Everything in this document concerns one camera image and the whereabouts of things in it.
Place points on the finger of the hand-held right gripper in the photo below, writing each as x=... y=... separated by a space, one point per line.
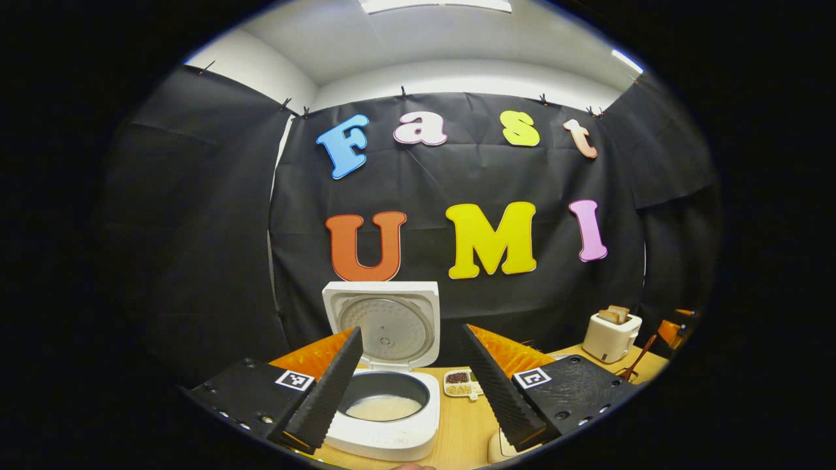
x=673 y=329

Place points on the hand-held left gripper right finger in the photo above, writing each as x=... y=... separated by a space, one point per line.
x=499 y=391

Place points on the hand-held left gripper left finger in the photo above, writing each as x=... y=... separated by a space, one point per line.
x=326 y=395

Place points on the brown wooden spoon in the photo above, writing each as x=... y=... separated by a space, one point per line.
x=643 y=356

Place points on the clear box of white rice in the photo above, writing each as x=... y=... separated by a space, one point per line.
x=503 y=452

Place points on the white rice pile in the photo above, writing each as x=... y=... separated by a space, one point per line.
x=385 y=408

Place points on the white rice cooker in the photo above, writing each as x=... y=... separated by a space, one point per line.
x=428 y=408

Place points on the white divided bean dish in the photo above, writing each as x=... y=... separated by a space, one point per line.
x=457 y=385

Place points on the toast bread slice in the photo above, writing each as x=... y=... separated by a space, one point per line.
x=609 y=317
x=622 y=311

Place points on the white toaster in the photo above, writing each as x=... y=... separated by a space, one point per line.
x=607 y=343

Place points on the black backdrop cloth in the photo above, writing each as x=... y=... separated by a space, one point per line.
x=196 y=228

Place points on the large ceiling light panel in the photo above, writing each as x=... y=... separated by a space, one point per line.
x=431 y=5

